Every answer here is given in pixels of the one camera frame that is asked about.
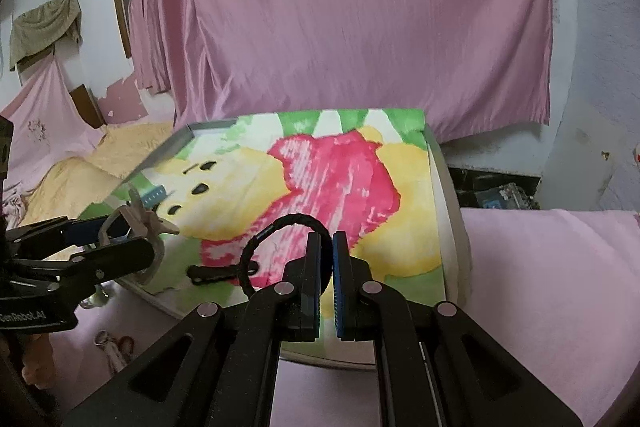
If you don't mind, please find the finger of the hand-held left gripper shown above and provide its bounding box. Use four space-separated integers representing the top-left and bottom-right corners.
10 238 157 296
5 215 129 259

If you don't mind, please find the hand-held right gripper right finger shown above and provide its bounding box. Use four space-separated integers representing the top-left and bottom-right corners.
332 231 586 427

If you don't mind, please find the large pink hanging sheet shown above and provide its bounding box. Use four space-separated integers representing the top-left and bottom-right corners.
150 0 556 144

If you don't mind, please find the dark clutter pile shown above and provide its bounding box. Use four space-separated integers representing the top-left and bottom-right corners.
446 164 544 211

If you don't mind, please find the light pink bed sheet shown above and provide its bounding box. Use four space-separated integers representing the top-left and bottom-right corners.
47 207 640 427

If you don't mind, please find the yellow blanket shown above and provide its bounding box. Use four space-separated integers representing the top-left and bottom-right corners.
15 122 176 229

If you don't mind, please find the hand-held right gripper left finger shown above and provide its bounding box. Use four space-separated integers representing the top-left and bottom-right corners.
62 232 333 427

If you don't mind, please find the wooden window frame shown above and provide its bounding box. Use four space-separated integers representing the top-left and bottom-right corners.
112 0 135 58

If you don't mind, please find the brown wooden board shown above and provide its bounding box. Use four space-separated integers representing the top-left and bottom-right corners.
70 84 107 128

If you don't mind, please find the pink window curtain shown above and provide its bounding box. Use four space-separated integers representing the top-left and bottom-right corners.
110 0 177 94

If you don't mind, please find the grey plastic jewelry stand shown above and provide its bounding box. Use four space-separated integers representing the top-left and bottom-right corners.
97 187 181 286

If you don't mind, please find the black braided bracelet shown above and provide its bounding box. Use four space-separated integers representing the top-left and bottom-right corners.
187 213 333 301

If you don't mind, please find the pink embroidered cloth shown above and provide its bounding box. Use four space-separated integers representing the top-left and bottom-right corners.
0 54 108 170

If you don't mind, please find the blue watch strap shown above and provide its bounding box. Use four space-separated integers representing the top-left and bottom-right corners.
140 184 169 208

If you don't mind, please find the cartoon bear printed cloth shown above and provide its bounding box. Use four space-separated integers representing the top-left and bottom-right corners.
112 108 448 309

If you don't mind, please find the pale green trinket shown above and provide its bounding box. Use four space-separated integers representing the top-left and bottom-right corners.
80 284 119 311

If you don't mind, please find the olive hanging cloth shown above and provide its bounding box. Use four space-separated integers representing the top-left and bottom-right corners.
9 0 83 72

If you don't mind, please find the metal tray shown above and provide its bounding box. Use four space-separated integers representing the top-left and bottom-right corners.
82 109 473 367

